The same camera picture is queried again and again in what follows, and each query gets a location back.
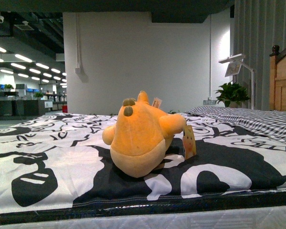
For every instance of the orange plush toy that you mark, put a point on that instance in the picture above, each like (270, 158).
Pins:
(141, 135)

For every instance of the yellow paper hang tag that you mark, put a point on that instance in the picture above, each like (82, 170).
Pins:
(189, 142)

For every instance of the green potted plant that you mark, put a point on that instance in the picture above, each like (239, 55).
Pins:
(231, 92)

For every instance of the black white patterned bedsheet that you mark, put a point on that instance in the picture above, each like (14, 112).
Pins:
(60, 164)

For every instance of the black white checkered blanket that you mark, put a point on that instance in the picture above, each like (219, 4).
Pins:
(269, 123)

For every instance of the wooden bed headboard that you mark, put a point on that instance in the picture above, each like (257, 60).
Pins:
(277, 79)

